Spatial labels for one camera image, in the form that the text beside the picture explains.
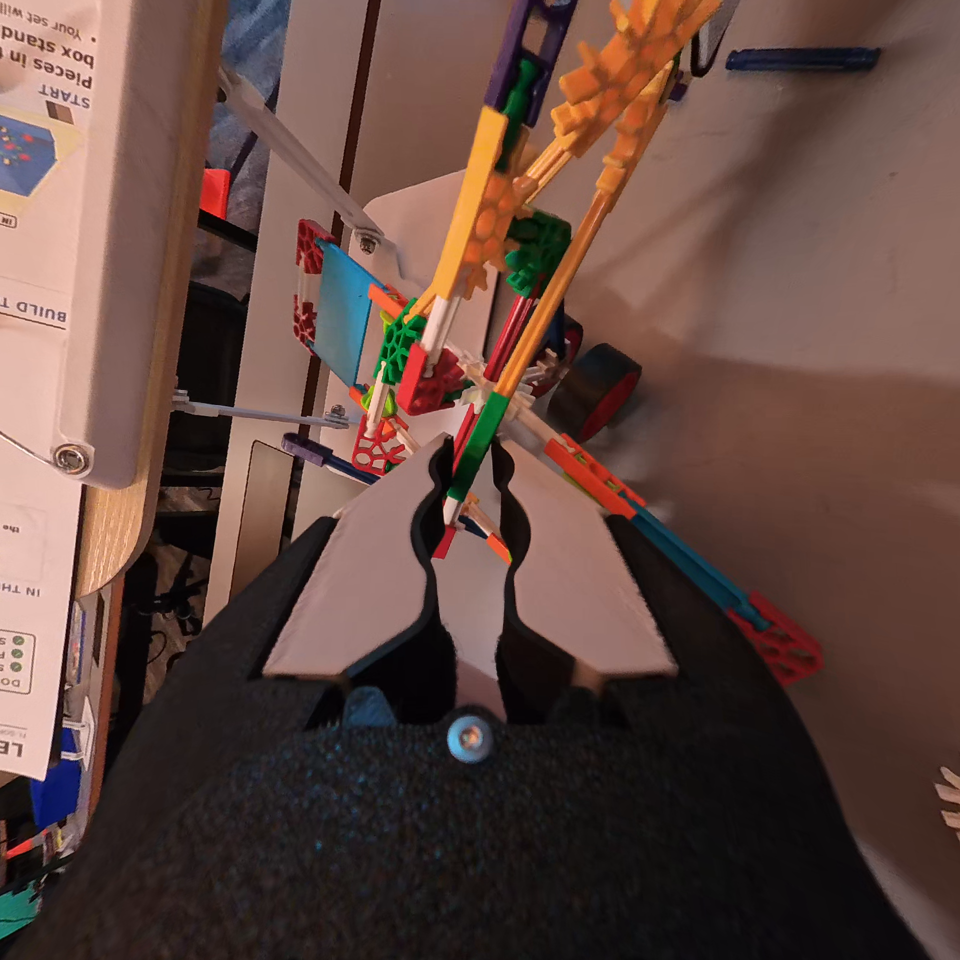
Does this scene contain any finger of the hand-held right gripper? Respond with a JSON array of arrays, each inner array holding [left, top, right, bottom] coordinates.
[[688, 0, 741, 78]]

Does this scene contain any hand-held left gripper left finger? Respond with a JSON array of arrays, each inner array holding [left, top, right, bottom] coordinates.
[[262, 433, 456, 680]]

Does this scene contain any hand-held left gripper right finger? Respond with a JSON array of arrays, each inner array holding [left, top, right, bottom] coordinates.
[[491, 435, 680, 684]]

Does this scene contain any yellow rod with connector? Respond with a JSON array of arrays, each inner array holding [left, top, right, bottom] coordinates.
[[493, 0, 726, 397], [408, 37, 678, 318]]

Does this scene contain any colourful construction toy model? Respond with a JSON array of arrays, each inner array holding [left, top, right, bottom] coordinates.
[[281, 0, 825, 689]]

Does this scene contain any dark blue rod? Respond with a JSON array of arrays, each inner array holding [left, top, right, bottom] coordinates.
[[725, 46, 883, 75]]

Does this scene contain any wooden stand board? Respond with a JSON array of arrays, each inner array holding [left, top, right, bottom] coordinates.
[[75, 0, 231, 599]]

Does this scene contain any white instruction sheet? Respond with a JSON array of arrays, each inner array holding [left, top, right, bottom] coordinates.
[[0, 0, 104, 781]]

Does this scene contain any wire page clip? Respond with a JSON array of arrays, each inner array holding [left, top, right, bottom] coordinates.
[[0, 429, 96, 475]]

